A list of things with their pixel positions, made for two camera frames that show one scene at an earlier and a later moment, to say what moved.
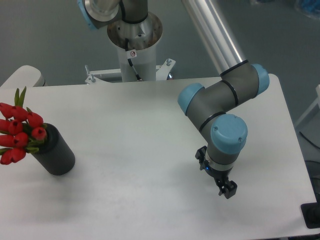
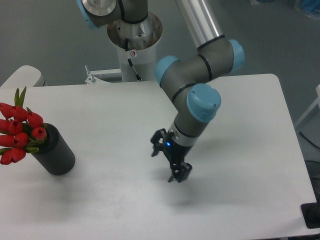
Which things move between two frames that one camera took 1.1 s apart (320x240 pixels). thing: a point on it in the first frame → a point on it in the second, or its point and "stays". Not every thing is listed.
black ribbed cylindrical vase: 55,155 stays
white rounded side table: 26,76 stays
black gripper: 220,175 → 176,153
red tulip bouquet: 20,130 stays
